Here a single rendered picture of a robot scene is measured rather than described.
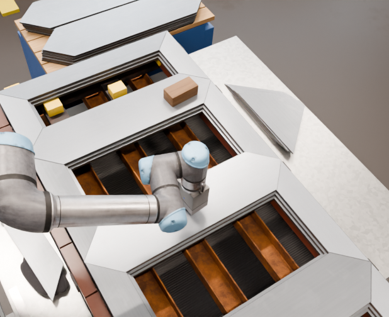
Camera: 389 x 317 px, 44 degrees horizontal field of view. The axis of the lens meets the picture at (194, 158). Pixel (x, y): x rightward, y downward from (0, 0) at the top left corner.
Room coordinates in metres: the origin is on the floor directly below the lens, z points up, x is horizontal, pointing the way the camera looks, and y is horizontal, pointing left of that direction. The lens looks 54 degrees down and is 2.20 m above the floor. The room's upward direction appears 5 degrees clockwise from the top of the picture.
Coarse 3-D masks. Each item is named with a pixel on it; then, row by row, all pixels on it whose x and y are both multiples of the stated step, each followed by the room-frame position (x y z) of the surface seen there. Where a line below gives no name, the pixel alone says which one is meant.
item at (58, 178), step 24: (120, 72) 1.38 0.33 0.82; (48, 96) 1.21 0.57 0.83; (168, 120) 1.14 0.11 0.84; (216, 120) 1.16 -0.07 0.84; (120, 144) 1.02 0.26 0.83; (48, 168) 0.88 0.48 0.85; (72, 168) 0.90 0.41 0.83; (72, 192) 0.79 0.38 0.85; (240, 216) 0.78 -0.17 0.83; (288, 216) 0.79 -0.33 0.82; (72, 240) 0.63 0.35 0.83; (192, 240) 0.67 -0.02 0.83; (312, 240) 0.71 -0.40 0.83; (144, 264) 0.58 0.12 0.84; (360, 312) 0.49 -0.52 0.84
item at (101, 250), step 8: (96, 232) 0.66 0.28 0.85; (96, 240) 0.63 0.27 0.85; (104, 240) 0.64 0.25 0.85; (96, 248) 0.61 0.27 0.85; (104, 248) 0.61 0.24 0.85; (96, 256) 0.58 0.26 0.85; (104, 256) 0.58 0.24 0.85; (112, 256) 0.59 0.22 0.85; (104, 264) 0.56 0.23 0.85; (112, 264) 0.56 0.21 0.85; (120, 264) 0.56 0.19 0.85
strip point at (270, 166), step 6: (252, 156) 1.01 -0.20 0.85; (258, 156) 1.01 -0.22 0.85; (264, 156) 1.01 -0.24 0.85; (258, 162) 0.98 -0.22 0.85; (264, 162) 0.98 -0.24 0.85; (270, 162) 0.99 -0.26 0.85; (276, 162) 0.99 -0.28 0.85; (264, 168) 0.96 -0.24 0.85; (270, 168) 0.96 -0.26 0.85; (276, 168) 0.96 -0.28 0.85; (264, 174) 0.93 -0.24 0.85; (270, 174) 0.94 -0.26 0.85; (276, 174) 0.94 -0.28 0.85; (270, 180) 0.91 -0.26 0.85; (276, 180) 0.92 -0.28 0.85; (276, 186) 0.89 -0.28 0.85
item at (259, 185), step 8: (232, 160) 0.98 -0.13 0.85; (240, 160) 0.98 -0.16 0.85; (248, 160) 0.99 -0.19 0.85; (232, 168) 0.95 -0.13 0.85; (240, 168) 0.95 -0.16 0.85; (248, 168) 0.95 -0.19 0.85; (256, 168) 0.96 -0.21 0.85; (240, 176) 0.92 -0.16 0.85; (248, 176) 0.92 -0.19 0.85; (256, 176) 0.92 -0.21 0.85; (264, 176) 0.93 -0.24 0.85; (248, 184) 0.89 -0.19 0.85; (256, 184) 0.89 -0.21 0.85; (264, 184) 0.89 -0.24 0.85; (272, 184) 0.90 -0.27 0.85; (256, 192) 0.86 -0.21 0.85; (264, 192) 0.86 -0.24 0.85
